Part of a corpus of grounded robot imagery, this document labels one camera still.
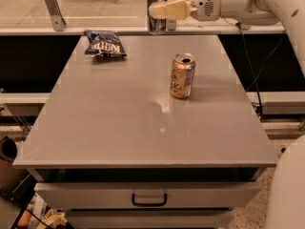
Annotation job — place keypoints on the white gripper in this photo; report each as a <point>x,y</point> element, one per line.
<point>206,2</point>

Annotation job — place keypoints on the silver redbull can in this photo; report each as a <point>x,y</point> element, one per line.
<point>155,26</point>

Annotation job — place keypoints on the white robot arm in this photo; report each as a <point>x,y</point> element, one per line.
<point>286,207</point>

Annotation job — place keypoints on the orange soda can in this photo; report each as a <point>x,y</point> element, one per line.
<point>182,74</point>

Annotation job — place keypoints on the blue chip bag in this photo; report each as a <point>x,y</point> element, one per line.
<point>104,43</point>

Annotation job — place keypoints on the yellow snack bag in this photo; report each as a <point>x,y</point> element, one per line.
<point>53,219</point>

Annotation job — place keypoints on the grey upper drawer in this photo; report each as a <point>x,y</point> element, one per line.
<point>117,195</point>

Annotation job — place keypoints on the grey drawer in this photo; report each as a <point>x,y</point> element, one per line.
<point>149,219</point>
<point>117,195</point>

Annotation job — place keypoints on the black round object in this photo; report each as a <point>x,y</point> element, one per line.
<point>8,149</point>

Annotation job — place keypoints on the grey lower drawer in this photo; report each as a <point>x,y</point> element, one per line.
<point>149,219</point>

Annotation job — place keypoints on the middle metal bracket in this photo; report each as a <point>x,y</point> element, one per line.
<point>171,25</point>

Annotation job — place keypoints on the metal bracket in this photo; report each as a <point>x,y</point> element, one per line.
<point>57,20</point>
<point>243,27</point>
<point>171,25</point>

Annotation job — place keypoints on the right metal bracket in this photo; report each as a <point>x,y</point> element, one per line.
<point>243,27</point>

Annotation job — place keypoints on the left metal bracket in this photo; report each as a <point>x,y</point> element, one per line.
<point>57,20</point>

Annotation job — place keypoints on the black drawer handle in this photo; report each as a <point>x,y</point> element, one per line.
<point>145,202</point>

